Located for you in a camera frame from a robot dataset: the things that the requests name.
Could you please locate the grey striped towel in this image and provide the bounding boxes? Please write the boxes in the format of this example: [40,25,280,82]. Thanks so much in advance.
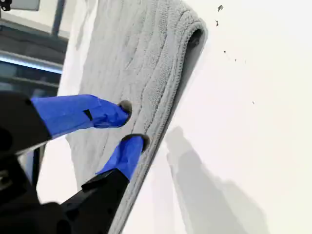
[65,0,209,234]

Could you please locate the dark metal shelf frame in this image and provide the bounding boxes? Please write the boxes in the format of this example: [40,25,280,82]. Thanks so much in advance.
[0,11,70,97]

